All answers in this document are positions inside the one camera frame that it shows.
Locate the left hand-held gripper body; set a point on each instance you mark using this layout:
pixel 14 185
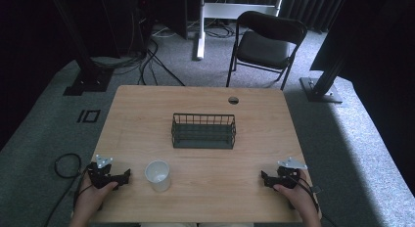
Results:
pixel 99 178

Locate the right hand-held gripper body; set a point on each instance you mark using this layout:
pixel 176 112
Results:
pixel 287 176

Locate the white translucent plastic cup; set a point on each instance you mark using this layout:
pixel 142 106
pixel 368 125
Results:
pixel 158 176

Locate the person's left hand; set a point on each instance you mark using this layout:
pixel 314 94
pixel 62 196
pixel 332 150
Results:
pixel 93 196

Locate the person's right hand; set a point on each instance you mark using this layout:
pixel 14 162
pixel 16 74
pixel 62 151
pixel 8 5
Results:
pixel 295 196

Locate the black metal stand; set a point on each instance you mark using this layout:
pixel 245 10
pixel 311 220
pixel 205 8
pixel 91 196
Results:
pixel 86 73
pixel 323 86

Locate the black folding chair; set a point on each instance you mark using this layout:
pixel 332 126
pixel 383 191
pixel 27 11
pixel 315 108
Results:
pixel 266 47

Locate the black cabinet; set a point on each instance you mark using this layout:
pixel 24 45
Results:
pixel 177 13

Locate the dark curtain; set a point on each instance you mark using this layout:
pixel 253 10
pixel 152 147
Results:
pixel 313 8

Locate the white metal desk frame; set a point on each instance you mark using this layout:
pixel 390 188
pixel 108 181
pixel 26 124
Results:
pixel 208 10

